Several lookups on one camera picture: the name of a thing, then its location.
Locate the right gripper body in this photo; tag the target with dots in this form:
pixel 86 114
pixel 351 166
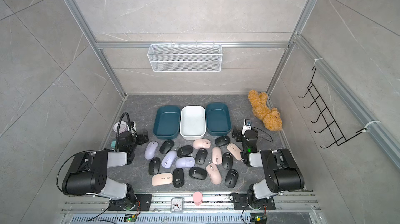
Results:
pixel 238 132

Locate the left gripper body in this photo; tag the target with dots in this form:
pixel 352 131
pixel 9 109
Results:
pixel 140 140

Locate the pink mouse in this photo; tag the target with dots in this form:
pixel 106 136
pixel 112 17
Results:
pixel 235 151
pixel 162 179
pixel 201 144
pixel 214 174
pixel 217 157

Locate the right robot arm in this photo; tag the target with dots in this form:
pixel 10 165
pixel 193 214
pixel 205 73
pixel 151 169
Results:
pixel 281 172

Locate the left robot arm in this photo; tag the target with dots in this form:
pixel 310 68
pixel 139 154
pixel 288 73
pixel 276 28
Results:
pixel 87 174

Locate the right teal storage box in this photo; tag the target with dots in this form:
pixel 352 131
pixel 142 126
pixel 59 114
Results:
pixel 218 122

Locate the teal storage box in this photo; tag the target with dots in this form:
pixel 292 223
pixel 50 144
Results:
pixel 167 122
pixel 218 122

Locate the left teal storage box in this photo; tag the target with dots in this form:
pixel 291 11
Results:
pixel 167 122

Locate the white storage box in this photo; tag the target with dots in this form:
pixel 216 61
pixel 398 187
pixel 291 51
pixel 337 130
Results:
pixel 193 122

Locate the purple mouse far left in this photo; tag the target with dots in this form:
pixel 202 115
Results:
pixel 150 150

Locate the purple mouse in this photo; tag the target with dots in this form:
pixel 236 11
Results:
pixel 169 159
pixel 185 162
pixel 150 150

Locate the purple round alarm clock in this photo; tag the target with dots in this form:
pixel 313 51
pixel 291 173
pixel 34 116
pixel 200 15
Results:
pixel 120 127

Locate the purple mouse middle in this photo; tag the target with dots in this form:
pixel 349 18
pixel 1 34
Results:
pixel 169 159

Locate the brown teddy bear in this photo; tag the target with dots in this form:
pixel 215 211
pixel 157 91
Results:
pixel 269 116

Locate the purple mouse lower centre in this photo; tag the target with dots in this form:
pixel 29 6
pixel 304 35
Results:
pixel 185 162

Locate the pink cylinder cup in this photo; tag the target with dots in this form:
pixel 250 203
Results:
pixel 197 198

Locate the white square desk clock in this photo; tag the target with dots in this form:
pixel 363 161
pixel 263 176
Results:
pixel 177 205

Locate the left green circuit board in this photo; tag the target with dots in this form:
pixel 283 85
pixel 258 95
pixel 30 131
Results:
pixel 130 218

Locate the green circuit board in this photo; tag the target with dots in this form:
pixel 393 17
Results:
pixel 130 218
pixel 258 219

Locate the right green circuit board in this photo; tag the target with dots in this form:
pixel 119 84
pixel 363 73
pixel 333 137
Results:
pixel 258 219

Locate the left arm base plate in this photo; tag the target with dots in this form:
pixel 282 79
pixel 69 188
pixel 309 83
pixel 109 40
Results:
pixel 142 202

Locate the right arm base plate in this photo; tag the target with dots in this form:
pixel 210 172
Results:
pixel 243 202

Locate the white wire mesh basket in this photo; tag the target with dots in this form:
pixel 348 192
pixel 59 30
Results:
pixel 185 57

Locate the black wire hook rack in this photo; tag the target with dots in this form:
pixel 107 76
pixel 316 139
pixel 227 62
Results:
pixel 326 116

